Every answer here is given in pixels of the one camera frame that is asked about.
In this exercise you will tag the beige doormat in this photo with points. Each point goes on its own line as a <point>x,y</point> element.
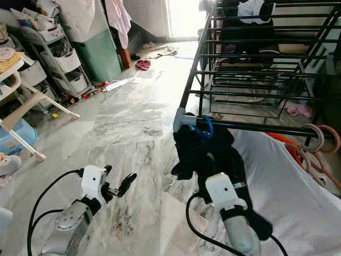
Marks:
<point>157,52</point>

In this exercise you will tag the green plastic bin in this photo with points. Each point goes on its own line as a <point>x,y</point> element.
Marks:
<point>98,56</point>

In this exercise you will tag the red yellow toy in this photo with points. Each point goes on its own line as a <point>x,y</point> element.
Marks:
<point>80,97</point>

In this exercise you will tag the small white garment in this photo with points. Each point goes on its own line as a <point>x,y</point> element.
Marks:
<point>254,10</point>

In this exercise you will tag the blue plastic hanger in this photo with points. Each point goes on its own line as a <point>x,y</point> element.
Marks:
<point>209,128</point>

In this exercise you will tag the white baby highchair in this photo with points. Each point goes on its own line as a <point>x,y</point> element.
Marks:
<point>21,104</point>

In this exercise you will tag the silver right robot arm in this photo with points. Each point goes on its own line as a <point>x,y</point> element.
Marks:
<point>240,234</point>

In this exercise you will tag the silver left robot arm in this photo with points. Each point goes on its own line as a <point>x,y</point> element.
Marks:
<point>72,226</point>

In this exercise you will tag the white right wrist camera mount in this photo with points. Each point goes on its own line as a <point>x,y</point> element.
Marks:
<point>224,191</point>

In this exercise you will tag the navy blue garment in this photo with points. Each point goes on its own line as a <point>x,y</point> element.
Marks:
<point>208,160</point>

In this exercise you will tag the white drawer trolley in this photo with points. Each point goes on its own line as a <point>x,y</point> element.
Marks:
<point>61,61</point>

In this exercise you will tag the white paper sheet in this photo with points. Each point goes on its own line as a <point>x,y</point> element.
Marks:
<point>117,85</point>

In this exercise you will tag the white shirt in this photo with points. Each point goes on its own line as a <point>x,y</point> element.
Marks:
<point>293,186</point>

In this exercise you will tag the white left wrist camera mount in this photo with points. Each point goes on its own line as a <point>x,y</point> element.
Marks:
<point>93,183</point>

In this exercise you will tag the pink paper sheet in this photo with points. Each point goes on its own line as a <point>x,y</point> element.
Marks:
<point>136,80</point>

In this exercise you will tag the pink hanging cloth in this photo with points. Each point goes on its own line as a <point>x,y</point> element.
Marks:
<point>120,21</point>

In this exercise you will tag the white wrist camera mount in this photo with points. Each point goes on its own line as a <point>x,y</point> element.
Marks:
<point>224,191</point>
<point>93,183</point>

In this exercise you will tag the pile of papers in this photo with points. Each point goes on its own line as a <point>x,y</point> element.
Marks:
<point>40,16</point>

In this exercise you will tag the brown wooden post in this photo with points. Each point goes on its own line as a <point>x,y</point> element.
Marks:
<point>124,57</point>

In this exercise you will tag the white plush toy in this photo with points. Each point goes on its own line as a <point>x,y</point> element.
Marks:
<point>9,166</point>

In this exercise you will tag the orange shirt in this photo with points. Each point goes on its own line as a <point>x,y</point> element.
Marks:
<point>285,141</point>

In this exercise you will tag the black metal drying rack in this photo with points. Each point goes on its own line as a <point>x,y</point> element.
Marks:
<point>256,53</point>

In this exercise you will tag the pink crumpled cloth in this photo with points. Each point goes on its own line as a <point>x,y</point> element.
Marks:
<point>298,109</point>

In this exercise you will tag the large white bag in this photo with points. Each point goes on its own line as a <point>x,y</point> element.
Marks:
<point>82,18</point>

